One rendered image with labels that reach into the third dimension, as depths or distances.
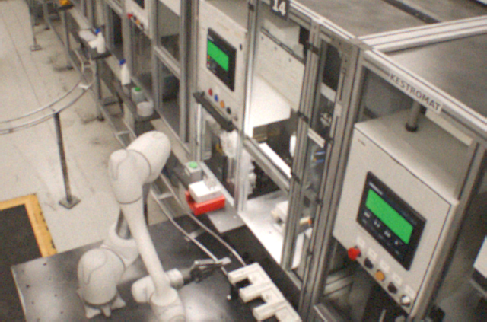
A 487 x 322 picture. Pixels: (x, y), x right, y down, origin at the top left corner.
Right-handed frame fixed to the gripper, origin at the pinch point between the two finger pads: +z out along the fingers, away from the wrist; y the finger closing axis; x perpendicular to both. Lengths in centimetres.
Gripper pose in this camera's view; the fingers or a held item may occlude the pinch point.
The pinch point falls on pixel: (222, 263)
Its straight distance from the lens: 246.8
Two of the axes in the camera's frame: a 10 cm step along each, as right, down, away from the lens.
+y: 0.6, -8.3, -5.6
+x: -4.9, -5.1, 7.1
